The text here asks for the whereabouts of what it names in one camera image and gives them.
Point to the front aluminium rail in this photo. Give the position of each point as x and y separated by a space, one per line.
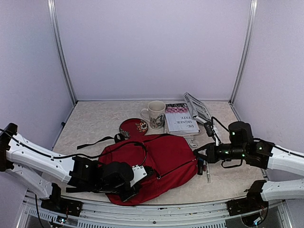
98 214

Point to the blue black highlighter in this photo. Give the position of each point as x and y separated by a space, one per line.
200 166

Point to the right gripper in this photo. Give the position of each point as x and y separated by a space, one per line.
211 157

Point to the white Designer Fate book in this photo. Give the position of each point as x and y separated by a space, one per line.
178 118

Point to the white floral mug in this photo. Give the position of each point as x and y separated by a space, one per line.
154 114

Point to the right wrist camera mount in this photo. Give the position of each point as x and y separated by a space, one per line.
212 131

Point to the slim white pen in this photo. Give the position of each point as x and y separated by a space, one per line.
208 173

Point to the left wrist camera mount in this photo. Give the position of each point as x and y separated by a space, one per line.
139 173

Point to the white charger with cable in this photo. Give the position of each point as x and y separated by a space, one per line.
191 143

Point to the left aluminium frame post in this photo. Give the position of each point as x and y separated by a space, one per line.
56 31

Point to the grey photo cover book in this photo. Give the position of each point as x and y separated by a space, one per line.
197 109

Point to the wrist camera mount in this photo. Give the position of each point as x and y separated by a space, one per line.
212 131
139 173

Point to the aluminium frame post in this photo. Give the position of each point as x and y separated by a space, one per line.
245 50
56 31

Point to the right aluminium frame post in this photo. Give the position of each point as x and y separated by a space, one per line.
245 50

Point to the thin grey booklet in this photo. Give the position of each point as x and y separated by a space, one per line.
184 134

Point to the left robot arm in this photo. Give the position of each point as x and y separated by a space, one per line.
82 173

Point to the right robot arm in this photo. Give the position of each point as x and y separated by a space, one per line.
261 154

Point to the red floral saucer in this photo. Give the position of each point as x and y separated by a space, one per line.
133 127

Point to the red backpack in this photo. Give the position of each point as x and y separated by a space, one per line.
170 156

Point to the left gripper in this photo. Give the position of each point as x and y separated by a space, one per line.
125 197

